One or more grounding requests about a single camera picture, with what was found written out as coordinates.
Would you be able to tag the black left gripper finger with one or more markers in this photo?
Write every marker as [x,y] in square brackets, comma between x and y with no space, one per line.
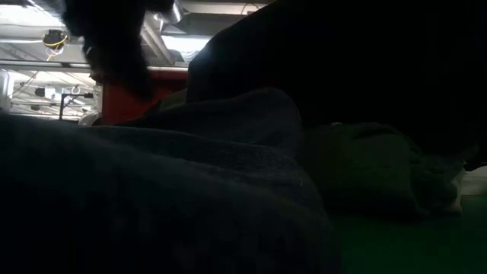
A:
[125,80]

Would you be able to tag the black garment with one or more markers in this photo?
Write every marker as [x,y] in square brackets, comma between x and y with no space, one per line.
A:
[152,198]

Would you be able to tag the dark green garment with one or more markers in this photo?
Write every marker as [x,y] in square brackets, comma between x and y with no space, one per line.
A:
[373,171]

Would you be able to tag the red plastic laundry basket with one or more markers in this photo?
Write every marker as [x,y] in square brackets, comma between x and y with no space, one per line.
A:
[118,106]

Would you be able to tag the clear spray bottle pale-green trigger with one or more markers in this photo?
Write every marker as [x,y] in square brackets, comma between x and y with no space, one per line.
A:
[97,102]

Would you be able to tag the bright ceiling light panel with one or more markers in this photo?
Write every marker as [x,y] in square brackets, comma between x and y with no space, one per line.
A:
[186,43]

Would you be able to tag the silver overhead bar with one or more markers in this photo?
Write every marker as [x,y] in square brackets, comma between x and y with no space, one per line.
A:
[38,64]

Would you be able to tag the green table mat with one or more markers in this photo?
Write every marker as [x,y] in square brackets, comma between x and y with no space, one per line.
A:
[418,243]

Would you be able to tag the cream tote bag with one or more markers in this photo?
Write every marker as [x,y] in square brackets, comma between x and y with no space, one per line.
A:
[475,182]

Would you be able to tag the round silver air duct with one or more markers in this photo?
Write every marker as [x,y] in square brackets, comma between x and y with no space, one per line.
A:
[171,13]

